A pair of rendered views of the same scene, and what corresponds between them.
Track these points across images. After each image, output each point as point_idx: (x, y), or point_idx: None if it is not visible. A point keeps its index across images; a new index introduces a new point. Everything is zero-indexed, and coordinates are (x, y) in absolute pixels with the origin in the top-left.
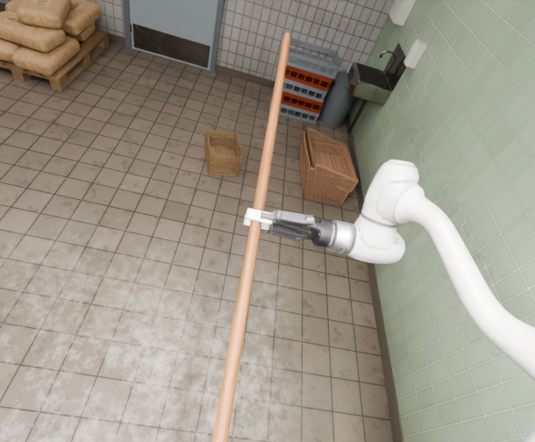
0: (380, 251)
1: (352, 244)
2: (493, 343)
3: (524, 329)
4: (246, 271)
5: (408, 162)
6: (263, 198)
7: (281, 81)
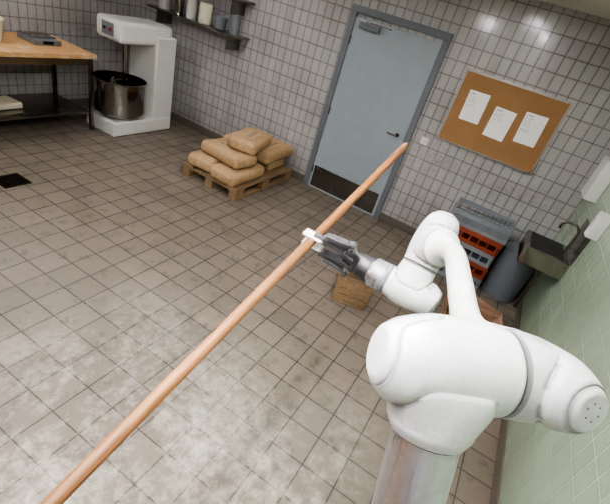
0: (410, 290)
1: (385, 276)
2: None
3: (484, 321)
4: (283, 263)
5: (448, 213)
6: (324, 228)
7: (382, 168)
